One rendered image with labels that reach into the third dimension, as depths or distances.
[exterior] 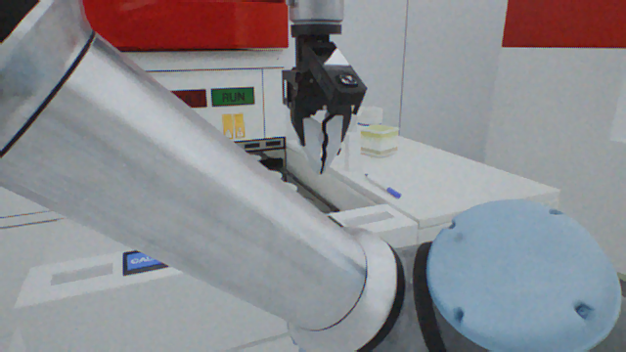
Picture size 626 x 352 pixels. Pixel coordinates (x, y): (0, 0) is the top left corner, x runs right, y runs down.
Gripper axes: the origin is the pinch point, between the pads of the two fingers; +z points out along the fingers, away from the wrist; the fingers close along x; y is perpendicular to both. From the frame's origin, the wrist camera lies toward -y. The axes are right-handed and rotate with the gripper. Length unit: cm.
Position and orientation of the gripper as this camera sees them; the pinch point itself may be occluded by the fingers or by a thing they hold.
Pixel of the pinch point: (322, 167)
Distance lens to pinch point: 60.4
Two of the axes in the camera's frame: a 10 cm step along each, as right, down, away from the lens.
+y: -3.9, -3.0, 8.7
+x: -9.2, 1.3, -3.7
